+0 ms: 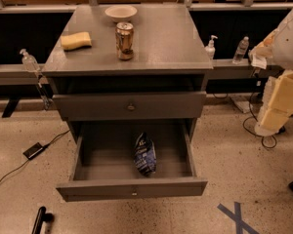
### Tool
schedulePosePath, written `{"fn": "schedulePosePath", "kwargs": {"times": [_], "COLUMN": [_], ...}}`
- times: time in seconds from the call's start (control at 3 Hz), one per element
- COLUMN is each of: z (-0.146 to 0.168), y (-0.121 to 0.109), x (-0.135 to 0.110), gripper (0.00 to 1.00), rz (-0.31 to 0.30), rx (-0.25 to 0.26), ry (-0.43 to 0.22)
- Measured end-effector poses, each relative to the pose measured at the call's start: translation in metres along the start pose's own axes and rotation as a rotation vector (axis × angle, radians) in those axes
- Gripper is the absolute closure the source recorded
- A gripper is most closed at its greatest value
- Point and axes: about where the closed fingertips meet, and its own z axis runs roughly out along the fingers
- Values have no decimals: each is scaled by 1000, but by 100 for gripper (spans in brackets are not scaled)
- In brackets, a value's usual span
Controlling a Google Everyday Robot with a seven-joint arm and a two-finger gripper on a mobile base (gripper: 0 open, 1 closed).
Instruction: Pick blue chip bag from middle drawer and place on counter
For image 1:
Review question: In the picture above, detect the black cables right floor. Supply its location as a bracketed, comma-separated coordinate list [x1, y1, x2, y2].
[242, 91, 287, 149]

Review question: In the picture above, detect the grey drawer cabinet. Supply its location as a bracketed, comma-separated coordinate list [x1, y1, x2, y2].
[43, 5, 212, 136]

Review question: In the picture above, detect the white ceramic bowl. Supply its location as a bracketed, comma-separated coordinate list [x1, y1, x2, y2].
[105, 5, 138, 22]

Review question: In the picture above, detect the blue chip bag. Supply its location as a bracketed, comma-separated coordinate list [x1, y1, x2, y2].
[134, 133, 156, 176]

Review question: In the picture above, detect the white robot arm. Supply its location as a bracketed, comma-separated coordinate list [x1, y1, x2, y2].
[249, 9, 293, 137]

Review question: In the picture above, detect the right white sanitizer bottle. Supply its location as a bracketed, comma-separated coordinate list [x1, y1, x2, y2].
[205, 35, 217, 59]

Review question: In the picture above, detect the yellow sponge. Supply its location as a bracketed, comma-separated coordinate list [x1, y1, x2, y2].
[60, 32, 92, 51]

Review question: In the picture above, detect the black floor cable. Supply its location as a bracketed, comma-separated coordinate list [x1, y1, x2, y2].
[0, 129, 71, 193]

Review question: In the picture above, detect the black object bottom left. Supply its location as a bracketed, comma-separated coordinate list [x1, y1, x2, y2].
[31, 206, 54, 234]

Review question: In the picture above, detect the grey shelf rail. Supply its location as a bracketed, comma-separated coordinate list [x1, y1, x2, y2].
[0, 58, 284, 86]

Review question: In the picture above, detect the closed grey top drawer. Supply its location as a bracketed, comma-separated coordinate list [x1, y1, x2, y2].
[53, 92, 206, 121]

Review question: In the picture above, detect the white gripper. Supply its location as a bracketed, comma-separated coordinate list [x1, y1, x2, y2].
[248, 29, 293, 137]

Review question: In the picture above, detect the left clear sanitizer bottle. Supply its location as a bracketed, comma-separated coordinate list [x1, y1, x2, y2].
[20, 49, 40, 72]

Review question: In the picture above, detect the open grey middle drawer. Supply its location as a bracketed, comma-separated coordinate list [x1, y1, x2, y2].
[57, 120, 207, 202]

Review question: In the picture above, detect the clear water bottle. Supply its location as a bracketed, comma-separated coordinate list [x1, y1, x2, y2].
[232, 36, 249, 64]

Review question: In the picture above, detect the gold soda can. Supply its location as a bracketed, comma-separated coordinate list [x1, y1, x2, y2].
[115, 21, 134, 60]

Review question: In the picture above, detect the black power adapter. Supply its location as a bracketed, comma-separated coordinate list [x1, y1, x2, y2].
[23, 142, 44, 160]

